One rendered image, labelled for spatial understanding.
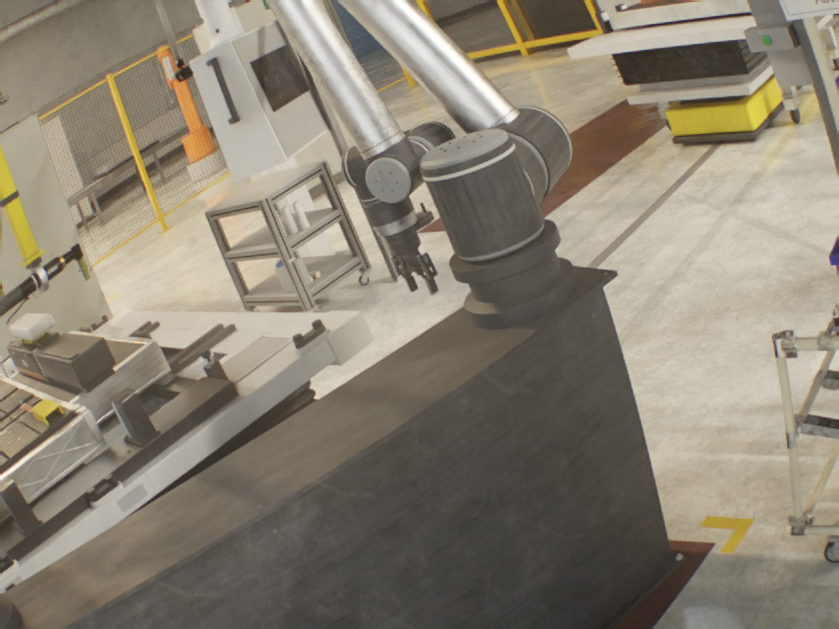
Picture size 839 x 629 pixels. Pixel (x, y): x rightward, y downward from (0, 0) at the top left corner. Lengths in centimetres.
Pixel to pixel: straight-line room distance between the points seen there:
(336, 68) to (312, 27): 12
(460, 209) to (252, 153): 320
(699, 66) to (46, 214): 506
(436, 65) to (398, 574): 112
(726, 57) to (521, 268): 388
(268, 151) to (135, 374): 252
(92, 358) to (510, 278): 120
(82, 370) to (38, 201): 483
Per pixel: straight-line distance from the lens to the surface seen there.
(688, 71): 583
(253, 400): 244
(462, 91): 218
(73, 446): 244
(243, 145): 507
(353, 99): 206
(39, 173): 737
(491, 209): 193
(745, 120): 590
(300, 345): 253
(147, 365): 272
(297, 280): 541
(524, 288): 198
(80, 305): 744
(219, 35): 526
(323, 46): 207
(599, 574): 230
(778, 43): 296
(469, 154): 191
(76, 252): 262
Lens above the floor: 165
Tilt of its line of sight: 18 degrees down
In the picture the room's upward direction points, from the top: 23 degrees counter-clockwise
